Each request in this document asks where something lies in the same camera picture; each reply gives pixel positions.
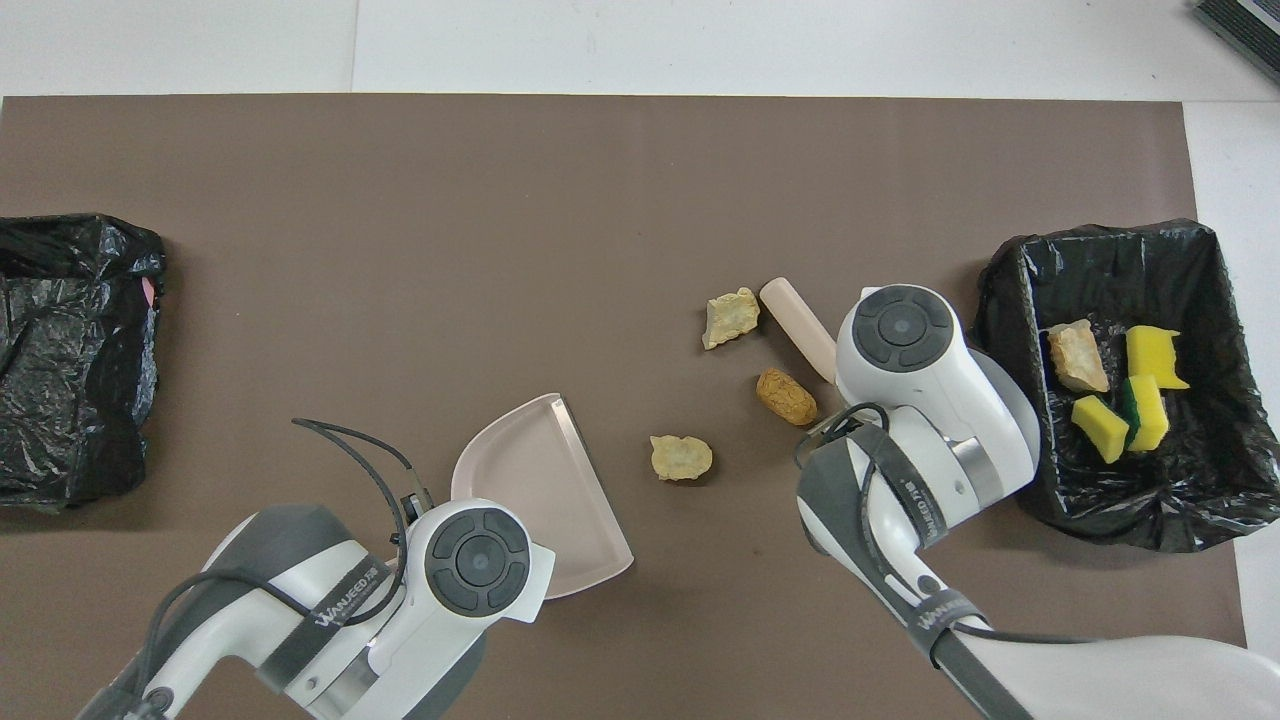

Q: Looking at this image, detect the beige plastic dustpan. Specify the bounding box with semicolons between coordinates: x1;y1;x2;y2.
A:
450;393;635;601

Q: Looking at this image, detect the pale yellow foam lump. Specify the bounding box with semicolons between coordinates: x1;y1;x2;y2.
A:
650;434;715;483

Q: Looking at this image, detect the tan crinkled foam scrap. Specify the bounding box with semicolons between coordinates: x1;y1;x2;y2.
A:
702;287;761;351

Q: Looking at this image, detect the beige hand brush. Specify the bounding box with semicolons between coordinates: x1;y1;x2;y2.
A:
759;277;839;384

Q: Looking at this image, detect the pale beige foam chunk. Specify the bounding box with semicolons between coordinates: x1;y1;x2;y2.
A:
1046;320;1111;394

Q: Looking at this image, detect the small yellow sponge piece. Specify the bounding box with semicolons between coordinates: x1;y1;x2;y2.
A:
1071;394;1131;465

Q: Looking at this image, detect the green and yellow sponge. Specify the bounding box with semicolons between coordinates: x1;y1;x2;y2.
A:
1118;374;1171;453

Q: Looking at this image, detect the notched yellow sponge piece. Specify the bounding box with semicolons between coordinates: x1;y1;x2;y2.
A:
1126;325;1192;391

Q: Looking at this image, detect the black bag bin, pink patch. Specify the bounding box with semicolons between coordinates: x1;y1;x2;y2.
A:
0;213;168;511

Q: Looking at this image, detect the black bag lined bin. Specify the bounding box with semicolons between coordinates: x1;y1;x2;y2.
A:
966;219;1280;554

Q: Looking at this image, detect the brown table mat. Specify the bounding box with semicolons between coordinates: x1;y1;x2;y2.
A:
0;95;1256;720

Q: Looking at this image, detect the brown cork-like foam lump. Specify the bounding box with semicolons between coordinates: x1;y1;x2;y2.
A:
755;367;819;427

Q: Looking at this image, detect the grey ribbed device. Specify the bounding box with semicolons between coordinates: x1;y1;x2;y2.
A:
1192;0;1280;86

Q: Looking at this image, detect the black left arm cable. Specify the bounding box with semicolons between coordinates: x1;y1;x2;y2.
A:
140;418;436;701

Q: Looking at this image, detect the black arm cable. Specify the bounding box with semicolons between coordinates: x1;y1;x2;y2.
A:
795;403;1101;643
140;418;436;701

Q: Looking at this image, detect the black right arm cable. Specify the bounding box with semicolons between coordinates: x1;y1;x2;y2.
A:
795;403;1101;643

